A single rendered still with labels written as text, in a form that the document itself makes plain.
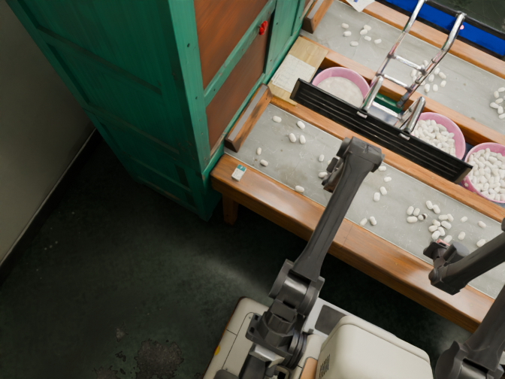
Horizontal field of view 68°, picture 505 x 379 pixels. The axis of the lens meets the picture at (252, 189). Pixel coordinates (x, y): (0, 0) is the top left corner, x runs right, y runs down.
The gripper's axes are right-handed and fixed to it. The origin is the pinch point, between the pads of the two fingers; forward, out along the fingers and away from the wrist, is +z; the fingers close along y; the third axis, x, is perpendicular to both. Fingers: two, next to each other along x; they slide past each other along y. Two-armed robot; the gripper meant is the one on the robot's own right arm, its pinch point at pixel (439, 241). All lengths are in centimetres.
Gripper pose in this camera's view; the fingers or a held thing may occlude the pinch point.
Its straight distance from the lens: 155.9
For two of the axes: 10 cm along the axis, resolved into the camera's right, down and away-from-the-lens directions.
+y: -8.7, -4.8, 1.2
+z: 3.4, -4.1, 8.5
